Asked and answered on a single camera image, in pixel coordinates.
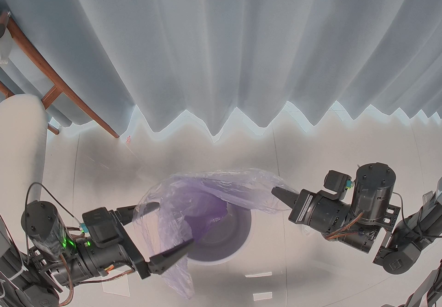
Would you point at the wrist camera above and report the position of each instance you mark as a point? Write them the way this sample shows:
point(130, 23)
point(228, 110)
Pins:
point(335, 179)
point(100, 224)

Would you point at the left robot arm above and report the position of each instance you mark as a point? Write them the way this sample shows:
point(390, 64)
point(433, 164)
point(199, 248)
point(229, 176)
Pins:
point(41, 222)

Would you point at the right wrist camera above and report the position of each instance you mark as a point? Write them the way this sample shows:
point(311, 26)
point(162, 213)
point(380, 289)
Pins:
point(335, 179)

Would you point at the white trash bin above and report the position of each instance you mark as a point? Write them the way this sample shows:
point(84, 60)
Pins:
point(234, 229)

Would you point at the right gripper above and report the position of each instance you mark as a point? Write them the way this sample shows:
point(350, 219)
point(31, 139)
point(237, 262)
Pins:
point(321, 212)

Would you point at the pale blue curtain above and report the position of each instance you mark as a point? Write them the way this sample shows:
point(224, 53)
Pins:
point(224, 40)

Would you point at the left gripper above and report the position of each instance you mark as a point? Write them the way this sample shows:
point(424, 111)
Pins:
point(117, 257)

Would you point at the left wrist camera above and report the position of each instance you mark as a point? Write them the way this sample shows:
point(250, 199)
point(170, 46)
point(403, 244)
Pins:
point(100, 224)

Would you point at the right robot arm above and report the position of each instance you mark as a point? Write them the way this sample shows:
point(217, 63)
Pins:
point(374, 185)

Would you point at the purple plastic bag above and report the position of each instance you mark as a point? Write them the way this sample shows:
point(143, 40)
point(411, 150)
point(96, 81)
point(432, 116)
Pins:
point(179, 202)

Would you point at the wooden chair with cream cushions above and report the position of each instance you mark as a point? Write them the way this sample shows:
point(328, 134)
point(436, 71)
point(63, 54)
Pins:
point(20, 147)

